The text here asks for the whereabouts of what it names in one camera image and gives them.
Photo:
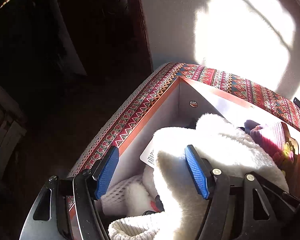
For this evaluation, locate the orange cardboard box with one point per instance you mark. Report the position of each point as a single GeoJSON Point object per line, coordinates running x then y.
{"type": "Point", "coordinates": [250, 207]}

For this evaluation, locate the large white plush rabbit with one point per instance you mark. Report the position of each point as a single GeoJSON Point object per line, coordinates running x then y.
{"type": "Point", "coordinates": [224, 145]}

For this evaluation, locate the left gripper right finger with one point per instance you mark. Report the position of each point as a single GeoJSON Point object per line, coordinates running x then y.
{"type": "Point", "coordinates": [200, 171]}

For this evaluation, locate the dark red door frame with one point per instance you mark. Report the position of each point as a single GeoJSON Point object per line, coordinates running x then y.
{"type": "Point", "coordinates": [140, 31]}

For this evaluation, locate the pink knit item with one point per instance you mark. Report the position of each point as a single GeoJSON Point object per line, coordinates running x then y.
{"type": "Point", "coordinates": [274, 142]}

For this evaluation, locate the white plush toy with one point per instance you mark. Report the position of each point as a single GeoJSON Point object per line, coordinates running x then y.
{"type": "Point", "coordinates": [132, 197]}

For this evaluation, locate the patterned red bed cloth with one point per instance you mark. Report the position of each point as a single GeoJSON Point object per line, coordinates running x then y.
{"type": "Point", "coordinates": [155, 87]}

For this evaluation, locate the blue figurine keychain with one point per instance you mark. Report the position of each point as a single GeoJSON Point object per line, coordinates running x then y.
{"type": "Point", "coordinates": [249, 125]}

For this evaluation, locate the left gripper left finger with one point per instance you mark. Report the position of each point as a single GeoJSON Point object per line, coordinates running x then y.
{"type": "Point", "coordinates": [103, 173]}

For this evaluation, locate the white knit sock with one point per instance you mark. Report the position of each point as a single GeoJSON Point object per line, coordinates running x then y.
{"type": "Point", "coordinates": [153, 226]}

